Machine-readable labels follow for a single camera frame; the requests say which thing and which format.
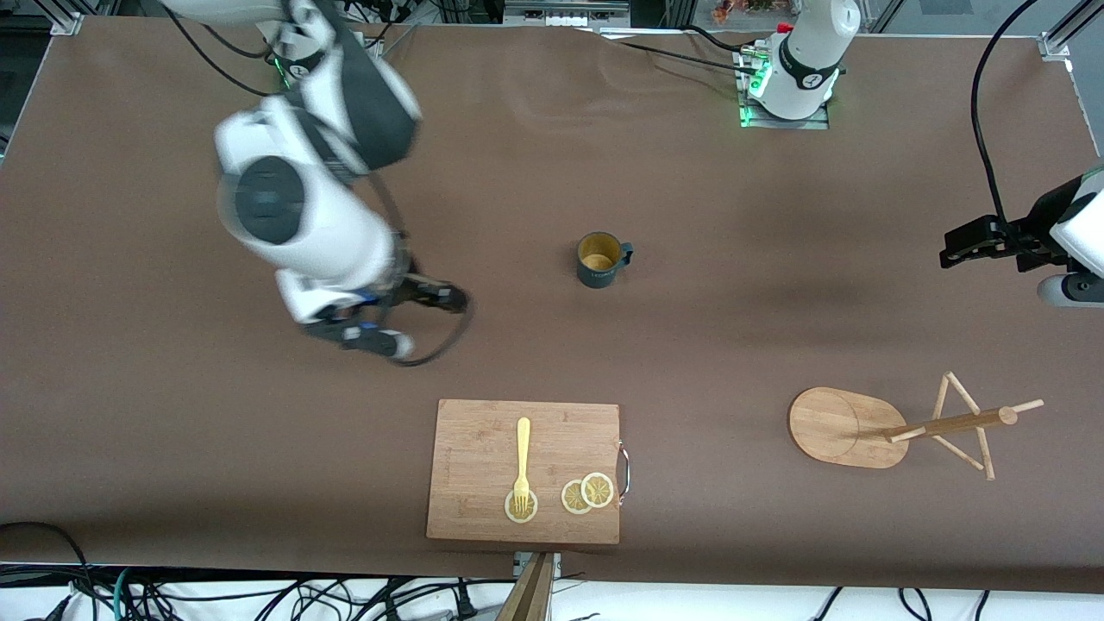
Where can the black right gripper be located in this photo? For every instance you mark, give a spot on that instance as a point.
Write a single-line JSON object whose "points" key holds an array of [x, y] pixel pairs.
{"points": [[429, 293]]}

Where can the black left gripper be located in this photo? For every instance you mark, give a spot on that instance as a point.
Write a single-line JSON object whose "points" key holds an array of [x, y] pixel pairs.
{"points": [[1028, 236]]}

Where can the teal ribbed mug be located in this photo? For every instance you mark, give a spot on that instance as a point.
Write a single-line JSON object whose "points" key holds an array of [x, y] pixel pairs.
{"points": [[599, 259]]}

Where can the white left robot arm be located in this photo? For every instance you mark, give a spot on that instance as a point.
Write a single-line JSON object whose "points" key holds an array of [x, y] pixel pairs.
{"points": [[806, 69]]}

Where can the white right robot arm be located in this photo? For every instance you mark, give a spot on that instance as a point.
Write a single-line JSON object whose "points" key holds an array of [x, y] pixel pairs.
{"points": [[302, 190]]}

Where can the wooden mug rack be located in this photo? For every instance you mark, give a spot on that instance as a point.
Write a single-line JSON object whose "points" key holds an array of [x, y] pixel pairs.
{"points": [[845, 427]]}

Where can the brown table cover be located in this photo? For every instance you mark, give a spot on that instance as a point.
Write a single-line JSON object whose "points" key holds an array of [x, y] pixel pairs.
{"points": [[517, 345]]}

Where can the yellow plastic fork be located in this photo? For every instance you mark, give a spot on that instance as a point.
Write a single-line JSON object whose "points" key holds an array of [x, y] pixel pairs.
{"points": [[522, 457]]}

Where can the bamboo cutting board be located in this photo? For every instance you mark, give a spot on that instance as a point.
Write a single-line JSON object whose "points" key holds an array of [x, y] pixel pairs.
{"points": [[526, 470]]}

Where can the lemon slice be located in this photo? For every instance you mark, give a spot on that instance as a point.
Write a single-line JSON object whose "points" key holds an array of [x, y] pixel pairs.
{"points": [[598, 490], [573, 498], [521, 509]]}

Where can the white power strip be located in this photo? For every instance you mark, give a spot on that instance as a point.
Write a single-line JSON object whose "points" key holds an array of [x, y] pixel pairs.
{"points": [[565, 13]]}

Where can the wooden beam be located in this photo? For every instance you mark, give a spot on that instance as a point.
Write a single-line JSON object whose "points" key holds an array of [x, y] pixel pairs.
{"points": [[528, 595]]}

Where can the aluminium frame profile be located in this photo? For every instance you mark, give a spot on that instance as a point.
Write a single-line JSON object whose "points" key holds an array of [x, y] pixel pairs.
{"points": [[1065, 34], [67, 19]]}

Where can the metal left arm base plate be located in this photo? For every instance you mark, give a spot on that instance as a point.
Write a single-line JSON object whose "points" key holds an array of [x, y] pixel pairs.
{"points": [[750, 116]]}

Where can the metal bracket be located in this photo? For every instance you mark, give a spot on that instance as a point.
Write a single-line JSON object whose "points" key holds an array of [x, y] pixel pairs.
{"points": [[520, 562]]}

